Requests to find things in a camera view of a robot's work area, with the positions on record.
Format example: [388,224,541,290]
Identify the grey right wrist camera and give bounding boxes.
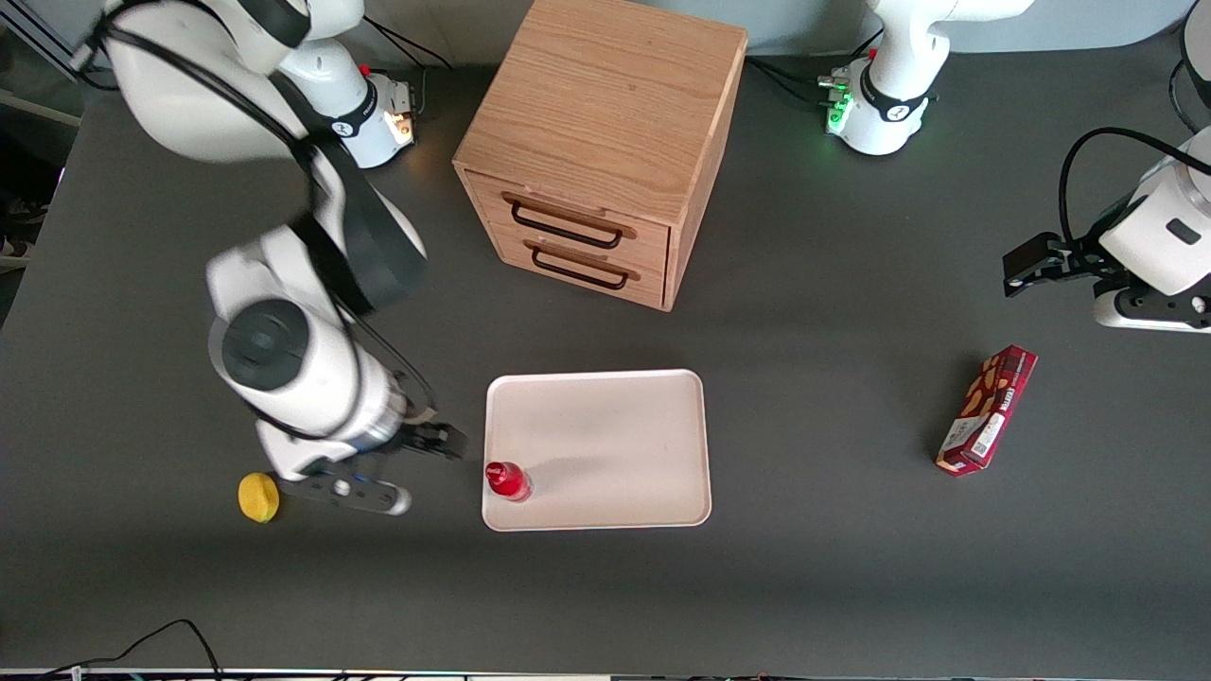
[277,462,413,517]

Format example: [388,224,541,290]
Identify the red coke bottle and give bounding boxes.
[484,460,534,503]

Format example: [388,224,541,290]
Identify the black left arm base cables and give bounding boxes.
[745,28,886,107]

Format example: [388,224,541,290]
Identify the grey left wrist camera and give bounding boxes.
[1093,282,1211,335]

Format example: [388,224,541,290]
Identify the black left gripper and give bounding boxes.
[1004,232,1133,299]

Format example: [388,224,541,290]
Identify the black drawer handle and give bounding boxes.
[531,245,631,291]
[510,200,626,251]

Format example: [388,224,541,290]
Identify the red cookie box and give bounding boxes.
[936,344,1039,478]

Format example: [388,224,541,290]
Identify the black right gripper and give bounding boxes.
[382,423,467,462]

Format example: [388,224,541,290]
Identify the wooden drawer front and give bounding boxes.
[464,170,672,277]
[484,222,669,309]

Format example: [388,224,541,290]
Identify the black arm base cables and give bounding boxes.
[745,28,886,107]
[362,15,454,73]

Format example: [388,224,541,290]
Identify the yellow lemon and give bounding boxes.
[237,472,282,524]

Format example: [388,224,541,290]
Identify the black right arm base cables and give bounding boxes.
[362,15,454,73]

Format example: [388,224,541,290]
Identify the black cable on table edge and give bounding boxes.
[36,619,224,681]

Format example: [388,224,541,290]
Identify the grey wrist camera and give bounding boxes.
[277,462,413,517]
[1093,282,1211,335]

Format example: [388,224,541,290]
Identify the black left arm wrist cable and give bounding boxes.
[1059,127,1195,249]

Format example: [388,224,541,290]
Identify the wooden drawer cabinet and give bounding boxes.
[452,0,749,313]

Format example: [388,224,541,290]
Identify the cream rectangular plastic tray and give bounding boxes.
[481,369,713,533]

